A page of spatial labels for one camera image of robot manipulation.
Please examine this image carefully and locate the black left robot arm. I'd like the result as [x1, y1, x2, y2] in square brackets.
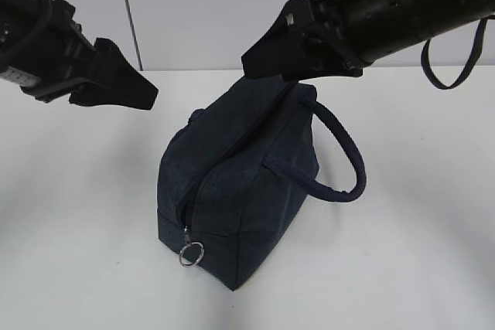
[1, 0, 159, 111]

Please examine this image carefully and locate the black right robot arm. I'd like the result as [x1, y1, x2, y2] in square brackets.
[241, 0, 494, 86]

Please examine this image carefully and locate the navy blue fabric bag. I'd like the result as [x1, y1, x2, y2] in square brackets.
[157, 77, 367, 290]

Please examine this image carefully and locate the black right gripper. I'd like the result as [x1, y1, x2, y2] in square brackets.
[241, 0, 391, 81]

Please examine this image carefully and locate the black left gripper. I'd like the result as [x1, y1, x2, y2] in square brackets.
[1, 0, 159, 111]

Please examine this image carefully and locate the black cable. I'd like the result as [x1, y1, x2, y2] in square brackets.
[420, 16, 489, 90]

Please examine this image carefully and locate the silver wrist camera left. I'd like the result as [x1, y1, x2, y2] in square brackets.
[1, 66, 42, 88]

